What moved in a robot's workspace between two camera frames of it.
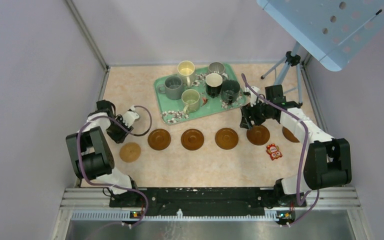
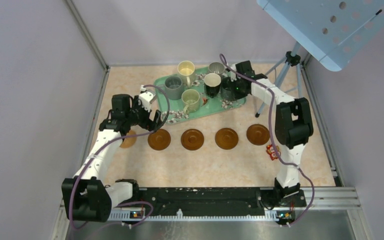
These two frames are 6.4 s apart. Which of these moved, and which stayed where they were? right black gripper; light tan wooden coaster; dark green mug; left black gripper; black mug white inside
Moved: light tan wooden coaster; right black gripper; left black gripper
Stayed: black mug white inside; dark green mug
